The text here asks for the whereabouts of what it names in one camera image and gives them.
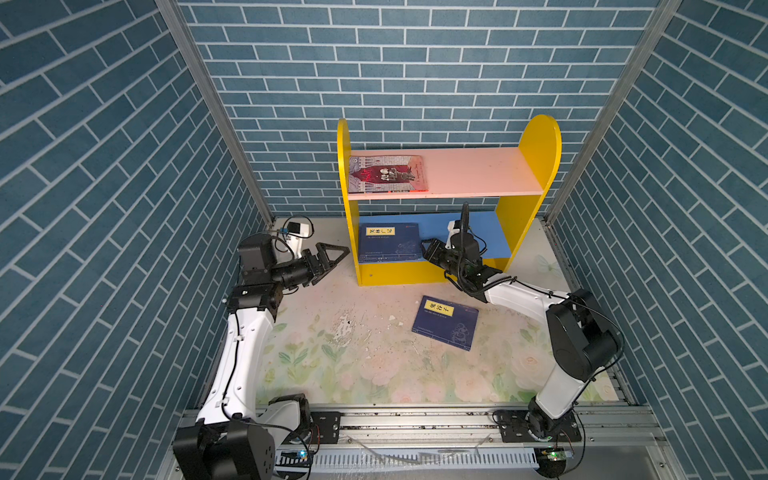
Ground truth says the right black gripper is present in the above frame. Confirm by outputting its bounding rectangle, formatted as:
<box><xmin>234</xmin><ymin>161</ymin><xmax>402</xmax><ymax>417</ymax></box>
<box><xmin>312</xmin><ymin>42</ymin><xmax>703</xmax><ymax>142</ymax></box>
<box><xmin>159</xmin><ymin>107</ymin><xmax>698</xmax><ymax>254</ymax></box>
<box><xmin>419</xmin><ymin>238</ymin><xmax>466</xmax><ymax>283</ymax></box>

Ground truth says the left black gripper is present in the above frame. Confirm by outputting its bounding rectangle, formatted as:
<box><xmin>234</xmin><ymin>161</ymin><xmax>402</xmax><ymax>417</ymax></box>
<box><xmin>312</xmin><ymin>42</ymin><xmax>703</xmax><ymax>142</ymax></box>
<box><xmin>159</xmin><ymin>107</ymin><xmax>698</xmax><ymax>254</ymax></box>
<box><xmin>267</xmin><ymin>246</ymin><xmax>347</xmax><ymax>292</ymax></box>

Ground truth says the navy book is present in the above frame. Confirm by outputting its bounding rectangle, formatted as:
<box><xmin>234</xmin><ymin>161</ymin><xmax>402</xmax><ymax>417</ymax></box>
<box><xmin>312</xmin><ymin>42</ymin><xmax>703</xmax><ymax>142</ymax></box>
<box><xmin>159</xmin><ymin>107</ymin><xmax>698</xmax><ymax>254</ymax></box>
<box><xmin>411</xmin><ymin>296</ymin><xmax>479</xmax><ymax>351</ymax></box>
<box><xmin>358</xmin><ymin>223</ymin><xmax>422</xmax><ymax>263</ymax></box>

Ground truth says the pink red cover book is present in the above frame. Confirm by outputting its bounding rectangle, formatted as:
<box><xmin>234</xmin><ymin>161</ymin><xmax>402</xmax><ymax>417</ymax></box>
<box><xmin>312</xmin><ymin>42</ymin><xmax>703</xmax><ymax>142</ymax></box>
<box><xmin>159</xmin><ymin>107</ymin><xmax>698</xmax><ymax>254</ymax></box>
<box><xmin>348</xmin><ymin>155</ymin><xmax>428</xmax><ymax>194</ymax></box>

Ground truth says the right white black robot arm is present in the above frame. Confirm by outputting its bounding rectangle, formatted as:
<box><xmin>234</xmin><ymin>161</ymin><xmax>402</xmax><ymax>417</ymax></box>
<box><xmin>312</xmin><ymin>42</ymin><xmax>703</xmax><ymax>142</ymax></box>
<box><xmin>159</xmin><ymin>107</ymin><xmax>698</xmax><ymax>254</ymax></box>
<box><xmin>421</xmin><ymin>229</ymin><xmax>624</xmax><ymax>441</ymax></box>

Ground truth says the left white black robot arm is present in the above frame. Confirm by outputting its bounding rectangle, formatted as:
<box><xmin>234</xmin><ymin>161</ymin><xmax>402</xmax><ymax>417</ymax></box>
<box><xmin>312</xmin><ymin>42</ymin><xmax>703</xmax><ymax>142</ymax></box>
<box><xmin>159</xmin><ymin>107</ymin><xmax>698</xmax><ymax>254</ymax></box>
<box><xmin>172</xmin><ymin>233</ymin><xmax>350</xmax><ymax>479</ymax></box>

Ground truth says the yellow pink blue bookshelf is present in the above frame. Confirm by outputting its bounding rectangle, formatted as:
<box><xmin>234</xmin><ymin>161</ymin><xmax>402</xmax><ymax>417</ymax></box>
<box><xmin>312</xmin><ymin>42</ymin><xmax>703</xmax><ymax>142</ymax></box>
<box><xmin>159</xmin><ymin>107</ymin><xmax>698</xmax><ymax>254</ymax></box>
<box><xmin>337</xmin><ymin>115</ymin><xmax>563</xmax><ymax>286</ymax></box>

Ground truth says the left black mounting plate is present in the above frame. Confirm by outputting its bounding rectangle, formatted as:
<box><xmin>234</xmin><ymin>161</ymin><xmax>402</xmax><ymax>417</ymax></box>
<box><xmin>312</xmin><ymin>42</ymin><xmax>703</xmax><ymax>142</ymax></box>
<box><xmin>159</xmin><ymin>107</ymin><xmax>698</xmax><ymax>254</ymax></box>
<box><xmin>309</xmin><ymin>411</ymin><xmax>342</xmax><ymax>446</ymax></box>

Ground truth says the black mounting plate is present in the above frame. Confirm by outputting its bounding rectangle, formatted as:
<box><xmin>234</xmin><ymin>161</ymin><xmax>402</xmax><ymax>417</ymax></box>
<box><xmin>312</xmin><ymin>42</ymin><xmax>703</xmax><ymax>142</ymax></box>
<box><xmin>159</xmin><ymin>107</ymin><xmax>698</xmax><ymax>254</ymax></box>
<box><xmin>309</xmin><ymin>411</ymin><xmax>342</xmax><ymax>446</ymax></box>
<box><xmin>491</xmin><ymin>409</ymin><xmax>583</xmax><ymax>443</ymax></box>

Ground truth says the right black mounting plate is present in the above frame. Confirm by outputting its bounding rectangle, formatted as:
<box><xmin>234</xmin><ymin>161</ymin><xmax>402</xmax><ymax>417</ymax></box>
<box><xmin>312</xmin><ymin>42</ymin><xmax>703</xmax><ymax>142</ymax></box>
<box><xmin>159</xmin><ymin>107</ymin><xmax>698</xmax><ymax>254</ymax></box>
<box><xmin>491</xmin><ymin>409</ymin><xmax>583</xmax><ymax>443</ymax></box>

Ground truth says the left green circuit board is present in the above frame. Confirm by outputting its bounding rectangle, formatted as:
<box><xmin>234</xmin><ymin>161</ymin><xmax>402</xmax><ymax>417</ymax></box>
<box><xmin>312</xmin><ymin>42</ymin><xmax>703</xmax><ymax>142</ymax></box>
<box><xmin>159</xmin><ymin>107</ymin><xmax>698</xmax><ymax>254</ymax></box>
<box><xmin>275</xmin><ymin>450</ymin><xmax>314</xmax><ymax>470</ymax></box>

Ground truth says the green circuit board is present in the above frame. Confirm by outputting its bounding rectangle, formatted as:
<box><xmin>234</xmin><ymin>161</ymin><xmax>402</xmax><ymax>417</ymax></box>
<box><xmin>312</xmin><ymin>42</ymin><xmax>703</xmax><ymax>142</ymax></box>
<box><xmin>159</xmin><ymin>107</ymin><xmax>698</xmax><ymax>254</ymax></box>
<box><xmin>534</xmin><ymin>448</ymin><xmax>568</xmax><ymax>479</ymax></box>
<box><xmin>275</xmin><ymin>450</ymin><xmax>314</xmax><ymax>470</ymax></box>

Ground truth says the right green circuit board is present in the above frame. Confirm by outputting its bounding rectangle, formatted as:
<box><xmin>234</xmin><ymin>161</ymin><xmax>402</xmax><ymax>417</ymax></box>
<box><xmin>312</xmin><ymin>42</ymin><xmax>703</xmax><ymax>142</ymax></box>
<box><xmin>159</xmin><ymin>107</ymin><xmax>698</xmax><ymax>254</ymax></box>
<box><xmin>534</xmin><ymin>448</ymin><xmax>568</xmax><ymax>479</ymax></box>

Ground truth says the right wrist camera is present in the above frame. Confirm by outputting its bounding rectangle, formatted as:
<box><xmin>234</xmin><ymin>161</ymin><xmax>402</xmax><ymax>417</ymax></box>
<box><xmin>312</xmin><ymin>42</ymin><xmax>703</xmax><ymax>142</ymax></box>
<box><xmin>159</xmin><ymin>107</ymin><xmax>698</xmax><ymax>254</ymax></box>
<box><xmin>445</xmin><ymin>220</ymin><xmax>461</xmax><ymax>249</ymax></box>

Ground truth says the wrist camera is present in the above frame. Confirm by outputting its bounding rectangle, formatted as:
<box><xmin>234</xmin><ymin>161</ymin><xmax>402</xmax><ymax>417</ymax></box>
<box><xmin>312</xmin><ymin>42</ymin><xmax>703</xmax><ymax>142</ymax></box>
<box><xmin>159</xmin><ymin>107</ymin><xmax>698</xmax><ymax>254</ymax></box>
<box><xmin>278</xmin><ymin>215</ymin><xmax>315</xmax><ymax>258</ymax></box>
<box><xmin>445</xmin><ymin>220</ymin><xmax>461</xmax><ymax>249</ymax></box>

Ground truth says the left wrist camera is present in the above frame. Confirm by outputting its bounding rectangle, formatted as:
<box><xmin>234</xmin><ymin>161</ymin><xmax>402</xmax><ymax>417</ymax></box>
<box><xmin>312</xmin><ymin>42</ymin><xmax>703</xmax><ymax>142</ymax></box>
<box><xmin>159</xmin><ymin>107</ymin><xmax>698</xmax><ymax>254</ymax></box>
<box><xmin>278</xmin><ymin>215</ymin><xmax>315</xmax><ymax>258</ymax></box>

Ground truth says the white slotted cable duct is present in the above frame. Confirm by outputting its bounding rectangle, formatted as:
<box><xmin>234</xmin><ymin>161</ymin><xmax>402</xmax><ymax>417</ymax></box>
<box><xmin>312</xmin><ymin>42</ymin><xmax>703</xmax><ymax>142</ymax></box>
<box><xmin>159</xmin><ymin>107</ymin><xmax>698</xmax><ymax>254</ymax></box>
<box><xmin>312</xmin><ymin>447</ymin><xmax>539</xmax><ymax>474</ymax></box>

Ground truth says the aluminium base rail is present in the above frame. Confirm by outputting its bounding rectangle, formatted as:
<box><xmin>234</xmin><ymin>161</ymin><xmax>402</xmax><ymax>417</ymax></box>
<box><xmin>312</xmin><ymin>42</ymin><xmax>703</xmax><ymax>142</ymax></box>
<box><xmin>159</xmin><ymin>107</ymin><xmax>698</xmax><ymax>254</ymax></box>
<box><xmin>157</xmin><ymin>405</ymin><xmax>685</xmax><ymax>480</ymax></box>

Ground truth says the left aluminium corner post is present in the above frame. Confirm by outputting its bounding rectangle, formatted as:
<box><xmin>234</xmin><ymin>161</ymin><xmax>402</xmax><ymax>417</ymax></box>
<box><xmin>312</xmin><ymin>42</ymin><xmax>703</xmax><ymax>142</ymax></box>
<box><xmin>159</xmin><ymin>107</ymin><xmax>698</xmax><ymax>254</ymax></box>
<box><xmin>156</xmin><ymin>0</ymin><xmax>275</xmax><ymax>225</ymax></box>

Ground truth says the aluminium corner post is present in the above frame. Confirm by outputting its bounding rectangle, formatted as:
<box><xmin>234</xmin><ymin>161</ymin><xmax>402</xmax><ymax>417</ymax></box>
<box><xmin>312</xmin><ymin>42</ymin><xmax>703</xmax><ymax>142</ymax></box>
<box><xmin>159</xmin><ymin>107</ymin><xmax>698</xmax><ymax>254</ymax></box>
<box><xmin>543</xmin><ymin>0</ymin><xmax>682</xmax><ymax>227</ymax></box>
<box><xmin>156</xmin><ymin>0</ymin><xmax>275</xmax><ymax>225</ymax></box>

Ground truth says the right aluminium corner post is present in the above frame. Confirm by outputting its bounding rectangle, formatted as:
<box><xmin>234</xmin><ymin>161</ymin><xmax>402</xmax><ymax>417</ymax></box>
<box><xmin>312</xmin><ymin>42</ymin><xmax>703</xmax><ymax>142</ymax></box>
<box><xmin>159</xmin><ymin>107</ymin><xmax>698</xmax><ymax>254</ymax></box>
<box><xmin>543</xmin><ymin>0</ymin><xmax>682</xmax><ymax>227</ymax></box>

